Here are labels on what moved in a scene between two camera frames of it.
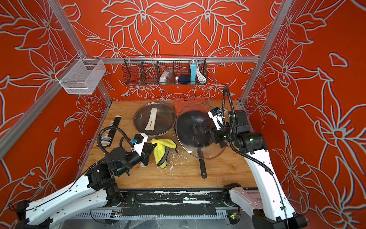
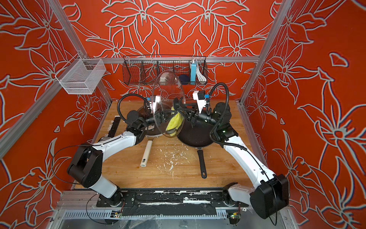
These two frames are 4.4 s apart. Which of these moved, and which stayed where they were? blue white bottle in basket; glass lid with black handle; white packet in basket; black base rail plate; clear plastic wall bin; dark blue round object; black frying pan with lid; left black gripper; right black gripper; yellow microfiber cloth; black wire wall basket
Moved: right black gripper; glass lid with black handle; left black gripper; yellow microfiber cloth
Stayed: dark blue round object; blue white bottle in basket; black frying pan with lid; black wire wall basket; black base rail plate; clear plastic wall bin; white packet in basket
